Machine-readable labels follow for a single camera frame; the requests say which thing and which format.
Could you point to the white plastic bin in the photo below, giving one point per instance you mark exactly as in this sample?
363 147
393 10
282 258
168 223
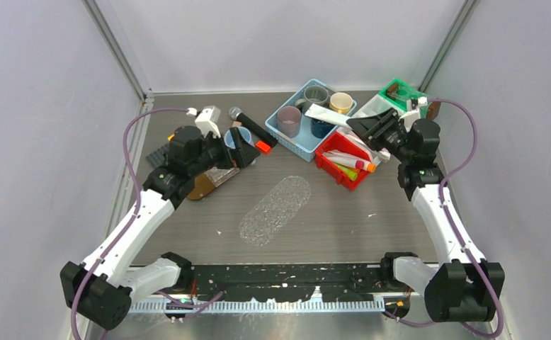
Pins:
374 106

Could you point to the grey mug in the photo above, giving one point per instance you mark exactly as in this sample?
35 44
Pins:
314 94

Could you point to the black microphone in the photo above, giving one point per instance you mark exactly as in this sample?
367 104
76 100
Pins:
238 115

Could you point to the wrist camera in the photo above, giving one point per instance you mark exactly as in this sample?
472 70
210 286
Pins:
413 111
206 120

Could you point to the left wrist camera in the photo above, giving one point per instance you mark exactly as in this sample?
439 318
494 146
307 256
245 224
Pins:
206 120

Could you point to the green plastic bin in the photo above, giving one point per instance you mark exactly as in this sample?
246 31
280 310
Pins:
386 104

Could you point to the light blue mug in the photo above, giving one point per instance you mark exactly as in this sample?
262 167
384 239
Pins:
242 147

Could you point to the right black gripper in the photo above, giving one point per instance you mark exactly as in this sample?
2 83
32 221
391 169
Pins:
373 128

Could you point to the clear acrylic toothbrush holder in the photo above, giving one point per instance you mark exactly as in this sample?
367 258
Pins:
218 176

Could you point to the orange cap toothpaste tube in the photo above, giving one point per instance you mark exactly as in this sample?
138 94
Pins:
368 166

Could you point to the grey building baseplate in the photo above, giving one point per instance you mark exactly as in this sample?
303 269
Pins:
158 156

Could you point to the clear textured oval tray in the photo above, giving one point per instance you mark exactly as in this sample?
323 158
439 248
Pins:
274 211

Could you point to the brown wooden oval tray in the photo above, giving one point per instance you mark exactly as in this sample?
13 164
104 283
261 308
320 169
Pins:
202 189

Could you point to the light blue plastic basket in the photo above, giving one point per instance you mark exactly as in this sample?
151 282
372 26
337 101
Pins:
304 143

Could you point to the yellow mug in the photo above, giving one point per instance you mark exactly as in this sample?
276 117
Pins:
341 102

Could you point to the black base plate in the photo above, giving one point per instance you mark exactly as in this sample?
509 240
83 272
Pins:
337 282

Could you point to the red orange block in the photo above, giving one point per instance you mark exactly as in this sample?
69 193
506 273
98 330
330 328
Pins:
263 147

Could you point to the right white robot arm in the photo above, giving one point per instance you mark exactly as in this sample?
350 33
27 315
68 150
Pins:
466 286

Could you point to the green toothpaste tube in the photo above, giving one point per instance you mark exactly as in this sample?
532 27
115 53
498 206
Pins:
351 173

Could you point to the pink cap toothpaste tube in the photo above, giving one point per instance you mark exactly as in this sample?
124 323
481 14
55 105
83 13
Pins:
350 162

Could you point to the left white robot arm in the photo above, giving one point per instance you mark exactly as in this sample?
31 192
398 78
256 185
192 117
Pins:
100 288

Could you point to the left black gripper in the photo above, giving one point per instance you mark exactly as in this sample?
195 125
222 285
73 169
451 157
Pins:
242 156

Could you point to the red plastic bin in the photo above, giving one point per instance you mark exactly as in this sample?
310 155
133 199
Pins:
338 144

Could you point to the teal cap toothpaste tube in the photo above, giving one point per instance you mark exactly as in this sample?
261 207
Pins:
326 115

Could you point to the dark blue mug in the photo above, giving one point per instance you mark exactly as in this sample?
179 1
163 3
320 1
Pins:
320 129

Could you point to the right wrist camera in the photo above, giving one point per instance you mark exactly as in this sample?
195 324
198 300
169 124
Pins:
413 111

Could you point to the mauve mug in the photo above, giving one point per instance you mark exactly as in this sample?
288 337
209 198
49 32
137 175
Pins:
289 121

